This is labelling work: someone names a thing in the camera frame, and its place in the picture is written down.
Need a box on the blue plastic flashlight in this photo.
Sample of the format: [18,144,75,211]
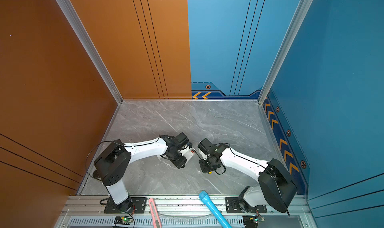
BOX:
[199,191,232,228]

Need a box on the white remote with back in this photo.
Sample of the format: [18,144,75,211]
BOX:
[181,148,196,163]

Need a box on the right green circuit board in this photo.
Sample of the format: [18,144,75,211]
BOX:
[243,216,265,228]

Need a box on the aluminium corner post right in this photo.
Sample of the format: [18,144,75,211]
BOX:
[258,0,313,105]

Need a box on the aluminium front rail frame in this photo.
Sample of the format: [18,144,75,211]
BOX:
[55,195,317,228]

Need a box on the pink utility knife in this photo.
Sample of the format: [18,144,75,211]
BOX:
[148,198,162,228]

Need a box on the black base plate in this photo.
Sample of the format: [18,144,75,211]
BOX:
[225,197,267,214]
[100,197,147,215]

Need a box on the green circuit board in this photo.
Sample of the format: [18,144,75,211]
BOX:
[243,216,265,228]
[114,216,135,228]

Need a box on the left green circuit board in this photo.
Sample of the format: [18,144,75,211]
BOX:
[114,216,135,228]

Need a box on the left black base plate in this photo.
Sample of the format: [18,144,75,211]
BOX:
[100,197,147,215]

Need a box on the aluminium corner post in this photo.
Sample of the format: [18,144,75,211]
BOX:
[258,0,313,105]
[56,0,123,105]

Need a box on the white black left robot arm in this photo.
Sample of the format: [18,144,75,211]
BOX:
[92,133,193,213]

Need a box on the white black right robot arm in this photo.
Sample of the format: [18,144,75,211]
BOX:
[198,139,298,214]

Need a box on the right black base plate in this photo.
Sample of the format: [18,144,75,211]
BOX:
[225,197,267,214]

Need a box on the aluminium corner post left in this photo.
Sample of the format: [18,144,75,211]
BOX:
[56,0,123,105]

